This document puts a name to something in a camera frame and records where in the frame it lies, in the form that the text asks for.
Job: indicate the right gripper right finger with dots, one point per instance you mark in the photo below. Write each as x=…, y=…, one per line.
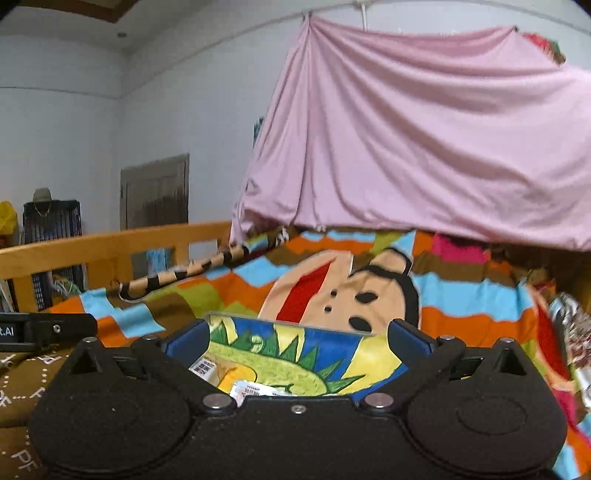
x=426, y=359

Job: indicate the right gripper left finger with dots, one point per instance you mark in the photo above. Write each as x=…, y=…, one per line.
x=167, y=361

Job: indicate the nut bar clear packet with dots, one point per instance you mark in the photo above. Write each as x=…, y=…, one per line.
x=206, y=370

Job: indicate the white green snack packet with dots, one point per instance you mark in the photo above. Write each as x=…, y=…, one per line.
x=242, y=389

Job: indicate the brown colourful cartoon blanket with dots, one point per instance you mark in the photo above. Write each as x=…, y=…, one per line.
x=356, y=282

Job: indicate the yellow bag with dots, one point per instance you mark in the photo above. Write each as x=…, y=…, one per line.
x=8, y=219

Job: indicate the black plastic crate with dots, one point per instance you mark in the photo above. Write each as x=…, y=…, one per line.
x=46, y=224

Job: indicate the metal tray with dinosaur picture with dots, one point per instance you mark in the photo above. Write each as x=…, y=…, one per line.
x=302, y=361

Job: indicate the straw hat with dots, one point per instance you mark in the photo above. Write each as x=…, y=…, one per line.
x=42, y=195

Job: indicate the floral white pillow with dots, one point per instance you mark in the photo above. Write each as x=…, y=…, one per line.
x=572, y=327

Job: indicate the pink hanging sheet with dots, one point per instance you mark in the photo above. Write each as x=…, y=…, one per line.
x=478, y=135

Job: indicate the wooden bed rail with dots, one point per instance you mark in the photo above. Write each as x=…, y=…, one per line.
x=107, y=257

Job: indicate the wall poster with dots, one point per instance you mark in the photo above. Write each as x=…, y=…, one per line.
x=256, y=129

